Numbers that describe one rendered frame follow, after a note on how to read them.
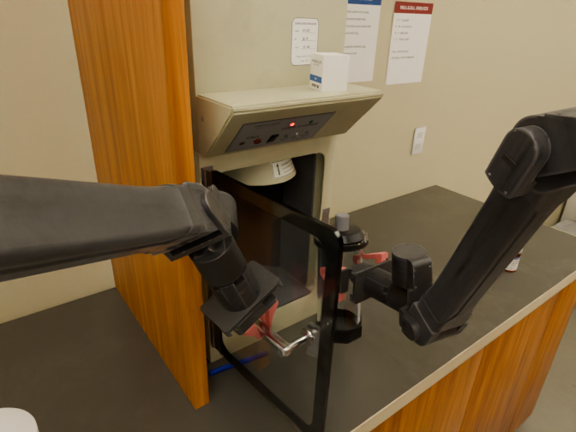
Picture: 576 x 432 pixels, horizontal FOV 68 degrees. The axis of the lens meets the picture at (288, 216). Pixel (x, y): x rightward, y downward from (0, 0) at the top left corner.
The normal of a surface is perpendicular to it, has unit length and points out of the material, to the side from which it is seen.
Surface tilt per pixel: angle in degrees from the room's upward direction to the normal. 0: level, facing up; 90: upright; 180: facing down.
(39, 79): 90
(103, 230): 65
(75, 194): 60
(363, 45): 90
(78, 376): 0
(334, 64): 90
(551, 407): 0
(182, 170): 90
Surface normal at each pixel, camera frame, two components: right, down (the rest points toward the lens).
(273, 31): 0.60, 0.37
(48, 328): 0.04, -0.90
